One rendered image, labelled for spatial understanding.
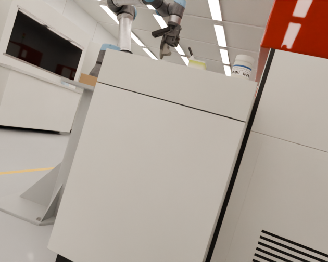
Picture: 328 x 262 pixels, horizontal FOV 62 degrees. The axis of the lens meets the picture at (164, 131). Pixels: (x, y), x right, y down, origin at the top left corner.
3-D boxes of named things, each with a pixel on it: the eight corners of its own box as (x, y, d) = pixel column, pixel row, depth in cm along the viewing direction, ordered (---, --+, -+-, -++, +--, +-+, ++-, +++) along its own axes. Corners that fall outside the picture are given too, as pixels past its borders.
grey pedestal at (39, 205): (-17, 204, 153) (24, 65, 152) (33, 190, 197) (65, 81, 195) (62, 236, 145) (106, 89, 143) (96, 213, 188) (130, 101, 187)
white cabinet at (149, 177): (210, 248, 189) (244, 136, 187) (177, 341, 97) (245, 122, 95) (129, 213, 208) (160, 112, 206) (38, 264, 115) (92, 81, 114)
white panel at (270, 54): (248, 138, 206) (263, 87, 205) (250, 130, 128) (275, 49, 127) (243, 136, 206) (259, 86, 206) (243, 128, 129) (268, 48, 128)
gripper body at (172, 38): (173, 43, 154) (179, 23, 154) (160, 41, 156) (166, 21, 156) (176, 48, 161) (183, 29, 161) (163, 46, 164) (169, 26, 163)
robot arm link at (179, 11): (178, 3, 164) (190, 2, 159) (173, 21, 165) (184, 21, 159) (171, -4, 158) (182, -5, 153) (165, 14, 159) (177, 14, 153)
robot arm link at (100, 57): (91, 60, 167) (98, 39, 167) (108, 68, 177) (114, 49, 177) (103, 62, 159) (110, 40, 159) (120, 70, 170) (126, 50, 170)
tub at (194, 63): (202, 81, 121) (207, 66, 121) (201, 77, 114) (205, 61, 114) (187, 77, 123) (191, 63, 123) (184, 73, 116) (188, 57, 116)
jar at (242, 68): (247, 86, 105) (254, 62, 105) (247, 81, 99) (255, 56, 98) (229, 81, 107) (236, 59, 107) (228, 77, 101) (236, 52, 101)
